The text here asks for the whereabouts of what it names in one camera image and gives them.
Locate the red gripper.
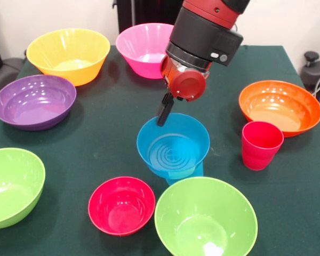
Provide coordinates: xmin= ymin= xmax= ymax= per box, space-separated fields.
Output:
xmin=156 ymin=55 xmax=207 ymax=127

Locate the small blue plastic bowl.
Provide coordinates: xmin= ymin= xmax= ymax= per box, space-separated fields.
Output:
xmin=137 ymin=113 xmax=211 ymax=180

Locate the blue plastic cup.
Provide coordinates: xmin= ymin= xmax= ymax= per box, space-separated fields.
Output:
xmin=165 ymin=162 xmax=204 ymax=186

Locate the small red plastic bowl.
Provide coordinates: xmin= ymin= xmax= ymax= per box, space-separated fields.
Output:
xmin=87 ymin=176 xmax=156 ymax=237

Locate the light green plastic bowl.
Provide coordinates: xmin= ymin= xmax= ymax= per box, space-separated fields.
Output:
xmin=0 ymin=148 xmax=46 ymax=230
xmin=154 ymin=176 xmax=259 ymax=256

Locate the dark green table cloth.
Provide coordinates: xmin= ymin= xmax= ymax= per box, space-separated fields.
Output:
xmin=0 ymin=44 xmax=320 ymax=256

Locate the large pink plastic bowl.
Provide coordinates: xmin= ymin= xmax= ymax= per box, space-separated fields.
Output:
xmin=115 ymin=22 xmax=175 ymax=79

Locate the red plastic cup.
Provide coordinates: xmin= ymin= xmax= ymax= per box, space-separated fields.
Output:
xmin=241 ymin=120 xmax=285 ymax=171

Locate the large yellow-orange plastic bowl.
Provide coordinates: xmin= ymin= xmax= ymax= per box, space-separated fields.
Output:
xmin=26 ymin=28 xmax=111 ymax=87

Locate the shallow orange plastic bowl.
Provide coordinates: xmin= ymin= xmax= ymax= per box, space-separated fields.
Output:
xmin=238 ymin=80 xmax=320 ymax=138

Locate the shallow purple plastic bowl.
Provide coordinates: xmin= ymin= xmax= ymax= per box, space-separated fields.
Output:
xmin=0 ymin=74 xmax=77 ymax=131

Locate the black floor stand base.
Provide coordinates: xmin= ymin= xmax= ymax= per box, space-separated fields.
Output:
xmin=300 ymin=51 xmax=320 ymax=93

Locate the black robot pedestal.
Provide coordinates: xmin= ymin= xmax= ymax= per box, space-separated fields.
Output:
xmin=116 ymin=0 xmax=185 ymax=34

